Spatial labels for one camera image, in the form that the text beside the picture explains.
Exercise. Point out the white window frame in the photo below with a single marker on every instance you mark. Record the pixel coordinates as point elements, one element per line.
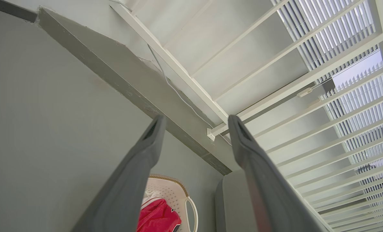
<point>243,96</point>

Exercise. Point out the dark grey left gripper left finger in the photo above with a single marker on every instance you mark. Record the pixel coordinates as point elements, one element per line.
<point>127,187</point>

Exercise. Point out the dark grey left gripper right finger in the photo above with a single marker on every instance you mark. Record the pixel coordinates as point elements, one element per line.
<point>268,193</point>

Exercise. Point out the red and white jersey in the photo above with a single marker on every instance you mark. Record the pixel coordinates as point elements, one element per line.
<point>157,216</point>

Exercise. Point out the white window blinds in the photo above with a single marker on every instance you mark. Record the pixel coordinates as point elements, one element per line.
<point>359,106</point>

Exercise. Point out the cream laundry basket brown rim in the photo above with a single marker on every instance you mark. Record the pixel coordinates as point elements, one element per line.
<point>173,193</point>

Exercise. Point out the dark grey baseboard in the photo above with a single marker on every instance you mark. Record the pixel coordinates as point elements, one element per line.
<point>127,87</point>

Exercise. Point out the grey fabric sofa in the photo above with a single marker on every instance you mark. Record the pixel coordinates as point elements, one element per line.
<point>233,206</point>

